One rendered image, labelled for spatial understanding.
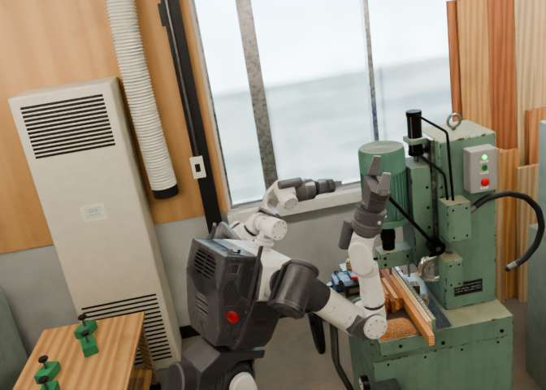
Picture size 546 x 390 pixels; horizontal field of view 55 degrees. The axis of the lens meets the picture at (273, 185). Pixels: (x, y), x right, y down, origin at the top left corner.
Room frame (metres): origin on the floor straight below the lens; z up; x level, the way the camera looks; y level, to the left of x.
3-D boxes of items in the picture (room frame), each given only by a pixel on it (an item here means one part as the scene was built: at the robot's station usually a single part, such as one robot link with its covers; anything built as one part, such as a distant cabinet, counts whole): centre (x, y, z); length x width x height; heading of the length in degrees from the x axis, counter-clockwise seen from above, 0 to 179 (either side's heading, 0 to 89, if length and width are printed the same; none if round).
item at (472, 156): (1.78, -0.75, 1.40); 0.10 x 0.06 x 0.16; 94
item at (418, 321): (1.75, -0.44, 0.92); 0.54 x 0.02 x 0.04; 4
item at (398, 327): (1.60, -0.36, 0.92); 0.14 x 0.09 x 0.04; 94
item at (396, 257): (1.90, -0.45, 1.03); 0.14 x 0.07 x 0.09; 94
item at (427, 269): (1.79, -0.56, 1.02); 0.12 x 0.03 x 0.12; 94
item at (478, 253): (1.92, -0.72, 1.16); 0.22 x 0.22 x 0.72; 4
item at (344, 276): (1.83, -0.24, 0.99); 0.13 x 0.11 x 0.06; 4
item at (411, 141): (1.91, -0.57, 1.53); 0.08 x 0.08 x 0.17; 4
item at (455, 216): (1.76, -0.65, 1.22); 0.09 x 0.08 x 0.15; 94
